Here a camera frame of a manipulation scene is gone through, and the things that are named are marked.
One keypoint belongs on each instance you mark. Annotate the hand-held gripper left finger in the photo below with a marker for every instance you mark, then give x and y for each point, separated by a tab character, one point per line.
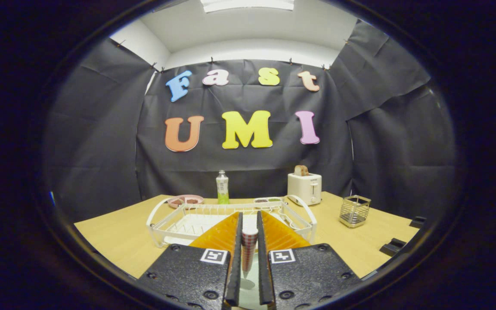
187	275

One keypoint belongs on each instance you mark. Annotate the ceiling light panel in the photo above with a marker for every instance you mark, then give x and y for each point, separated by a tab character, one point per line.
248	3

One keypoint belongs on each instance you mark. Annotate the brown bread slice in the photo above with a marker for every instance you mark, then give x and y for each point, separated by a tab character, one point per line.
302	171

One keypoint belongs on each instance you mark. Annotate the cream toaster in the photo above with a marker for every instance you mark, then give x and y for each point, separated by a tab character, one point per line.
302	189

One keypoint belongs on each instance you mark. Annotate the brown food pieces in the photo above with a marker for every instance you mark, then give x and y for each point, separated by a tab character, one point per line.
192	201

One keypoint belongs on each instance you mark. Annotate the bright screen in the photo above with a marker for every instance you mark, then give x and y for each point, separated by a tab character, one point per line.
52	198

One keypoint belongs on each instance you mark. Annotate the green liquid clear bottle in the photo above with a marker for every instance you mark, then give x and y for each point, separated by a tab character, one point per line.
222	189

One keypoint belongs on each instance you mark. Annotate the pink plate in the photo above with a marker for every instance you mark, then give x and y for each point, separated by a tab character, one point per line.
184	206

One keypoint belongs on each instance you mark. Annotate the black backdrop cloth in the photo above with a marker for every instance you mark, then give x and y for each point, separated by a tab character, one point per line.
381	150

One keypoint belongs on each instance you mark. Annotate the black block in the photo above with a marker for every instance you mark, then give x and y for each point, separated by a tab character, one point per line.
418	222
392	247

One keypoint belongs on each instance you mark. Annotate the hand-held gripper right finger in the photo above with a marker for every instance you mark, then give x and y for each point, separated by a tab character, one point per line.
308	275

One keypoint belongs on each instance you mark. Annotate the white drip tray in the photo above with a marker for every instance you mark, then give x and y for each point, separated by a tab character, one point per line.
196	224

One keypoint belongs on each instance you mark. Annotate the small white divided tray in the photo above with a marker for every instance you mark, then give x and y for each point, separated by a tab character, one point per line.
267	200

